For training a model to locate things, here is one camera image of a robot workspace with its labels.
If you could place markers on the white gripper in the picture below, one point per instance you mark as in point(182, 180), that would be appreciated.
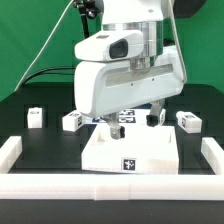
point(106, 88)

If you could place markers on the white square tabletop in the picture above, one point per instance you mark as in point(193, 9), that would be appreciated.
point(143, 150)

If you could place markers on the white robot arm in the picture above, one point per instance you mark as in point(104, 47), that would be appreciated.
point(146, 16)

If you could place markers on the marker sheet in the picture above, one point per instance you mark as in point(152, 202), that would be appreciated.
point(128, 116)

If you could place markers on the white U-shaped fence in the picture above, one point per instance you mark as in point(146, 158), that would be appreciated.
point(102, 187)

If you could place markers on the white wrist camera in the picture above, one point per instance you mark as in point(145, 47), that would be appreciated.
point(106, 46)

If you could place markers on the black camera stand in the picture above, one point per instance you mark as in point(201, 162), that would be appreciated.
point(88, 9)

